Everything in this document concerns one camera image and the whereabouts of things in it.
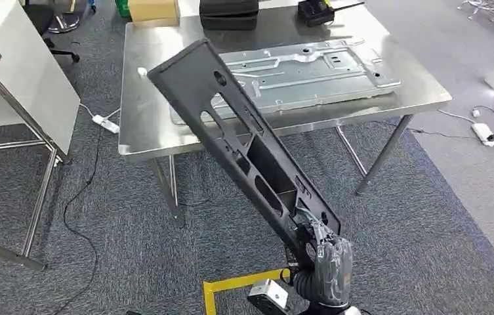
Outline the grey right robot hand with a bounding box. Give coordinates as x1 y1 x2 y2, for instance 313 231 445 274
292 208 354 307

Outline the long black plastic panel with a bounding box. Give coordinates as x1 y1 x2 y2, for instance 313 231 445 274
147 38 342 262

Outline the galvanised sheet metal plate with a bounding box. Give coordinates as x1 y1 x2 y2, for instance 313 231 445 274
170 38 403 127

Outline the white power adapter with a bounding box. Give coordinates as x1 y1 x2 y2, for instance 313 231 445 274
472 123 494 148

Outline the stainless steel table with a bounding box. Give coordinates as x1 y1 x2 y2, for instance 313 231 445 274
118 2 453 228

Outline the black charger device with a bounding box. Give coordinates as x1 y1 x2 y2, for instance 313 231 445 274
297 0 365 28

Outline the white power strip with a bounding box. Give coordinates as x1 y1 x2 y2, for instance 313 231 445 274
92 114 121 135

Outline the black carrying case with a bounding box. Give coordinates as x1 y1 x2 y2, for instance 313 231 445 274
199 0 260 32

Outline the chrome chair base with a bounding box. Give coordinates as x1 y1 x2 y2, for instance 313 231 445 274
457 0 494 22

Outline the cardboard box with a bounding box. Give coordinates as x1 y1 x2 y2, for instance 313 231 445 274
128 0 181 28

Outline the white desk with steel legs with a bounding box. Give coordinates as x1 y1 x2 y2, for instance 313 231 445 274
0 0 81 272

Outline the chrome round base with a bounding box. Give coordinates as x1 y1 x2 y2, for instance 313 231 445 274
48 12 81 34

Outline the black office chair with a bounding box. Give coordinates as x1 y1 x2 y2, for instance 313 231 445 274
24 0 81 64

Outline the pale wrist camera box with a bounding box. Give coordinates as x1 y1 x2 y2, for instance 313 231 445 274
246 279 290 315

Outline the white power strip cable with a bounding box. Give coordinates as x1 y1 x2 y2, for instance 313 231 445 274
79 103 121 120

